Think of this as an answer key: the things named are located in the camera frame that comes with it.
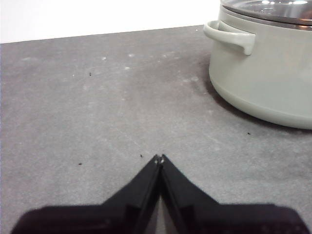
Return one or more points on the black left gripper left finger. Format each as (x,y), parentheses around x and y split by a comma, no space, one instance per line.
(117,214)

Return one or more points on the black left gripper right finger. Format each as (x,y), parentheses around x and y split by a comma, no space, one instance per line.
(207,217)

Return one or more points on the glass pot lid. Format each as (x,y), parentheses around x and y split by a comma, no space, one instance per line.
(268,9)

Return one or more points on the pale green electric pot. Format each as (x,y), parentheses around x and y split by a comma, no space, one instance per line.
(268,80)

